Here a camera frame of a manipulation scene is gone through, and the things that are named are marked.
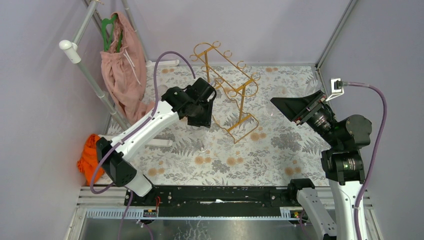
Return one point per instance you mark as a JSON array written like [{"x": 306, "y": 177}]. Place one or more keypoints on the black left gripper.
[{"x": 199, "y": 120}]

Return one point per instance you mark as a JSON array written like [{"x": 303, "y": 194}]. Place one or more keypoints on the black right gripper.
[{"x": 294, "y": 107}]

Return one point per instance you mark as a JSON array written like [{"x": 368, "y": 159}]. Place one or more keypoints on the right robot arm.
[{"x": 342, "y": 164}]

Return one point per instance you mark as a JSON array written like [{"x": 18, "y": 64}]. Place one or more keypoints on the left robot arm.
[{"x": 194, "y": 102}]

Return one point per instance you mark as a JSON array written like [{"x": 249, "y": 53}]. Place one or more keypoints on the floral tablecloth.
[{"x": 276, "y": 152}]

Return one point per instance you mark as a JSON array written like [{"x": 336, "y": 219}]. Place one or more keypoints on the pink shorts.
[{"x": 124, "y": 71}]

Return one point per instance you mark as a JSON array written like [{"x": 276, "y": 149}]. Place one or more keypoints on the orange cloth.
[{"x": 88, "y": 161}]

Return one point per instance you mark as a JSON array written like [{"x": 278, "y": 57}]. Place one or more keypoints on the green clothes hanger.
[{"x": 107, "y": 28}]

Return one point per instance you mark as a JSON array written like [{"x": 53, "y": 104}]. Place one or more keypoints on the gold wire wine glass rack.
[{"x": 246, "y": 122}]

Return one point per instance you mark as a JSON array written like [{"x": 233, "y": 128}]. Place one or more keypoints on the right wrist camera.
[{"x": 337, "y": 89}]

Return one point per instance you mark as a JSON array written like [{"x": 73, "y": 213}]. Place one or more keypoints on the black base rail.
[{"x": 215, "y": 201}]

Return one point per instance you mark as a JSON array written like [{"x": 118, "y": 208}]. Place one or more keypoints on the silver clothes rail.
[{"x": 87, "y": 58}]

